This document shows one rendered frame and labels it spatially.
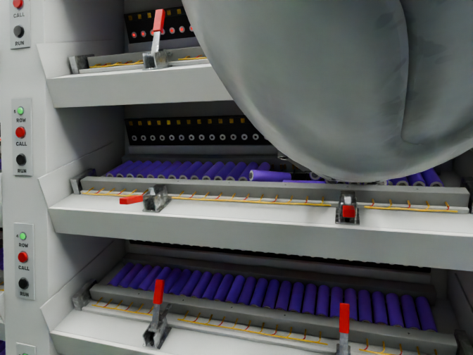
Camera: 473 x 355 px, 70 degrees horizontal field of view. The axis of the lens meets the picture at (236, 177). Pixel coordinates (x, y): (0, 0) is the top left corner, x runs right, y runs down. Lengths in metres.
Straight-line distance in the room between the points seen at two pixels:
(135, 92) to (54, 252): 0.29
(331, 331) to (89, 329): 0.37
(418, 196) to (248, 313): 0.29
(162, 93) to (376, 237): 0.33
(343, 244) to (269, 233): 0.09
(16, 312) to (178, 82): 0.46
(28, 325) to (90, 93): 0.39
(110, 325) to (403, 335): 0.43
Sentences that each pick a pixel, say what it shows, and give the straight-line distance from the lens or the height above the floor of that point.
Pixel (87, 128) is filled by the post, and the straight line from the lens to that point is 0.67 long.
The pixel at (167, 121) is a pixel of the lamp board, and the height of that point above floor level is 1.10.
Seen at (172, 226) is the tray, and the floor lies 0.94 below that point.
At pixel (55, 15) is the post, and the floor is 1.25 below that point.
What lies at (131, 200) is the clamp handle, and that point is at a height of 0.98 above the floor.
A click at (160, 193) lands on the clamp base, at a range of 0.50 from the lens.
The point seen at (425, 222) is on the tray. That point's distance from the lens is 0.45.
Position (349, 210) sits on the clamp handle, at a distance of 0.36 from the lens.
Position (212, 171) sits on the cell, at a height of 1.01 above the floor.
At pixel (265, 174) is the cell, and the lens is 0.50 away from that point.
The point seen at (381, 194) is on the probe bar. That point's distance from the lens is 0.46.
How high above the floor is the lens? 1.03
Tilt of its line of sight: 3 degrees down
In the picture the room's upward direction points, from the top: 1 degrees clockwise
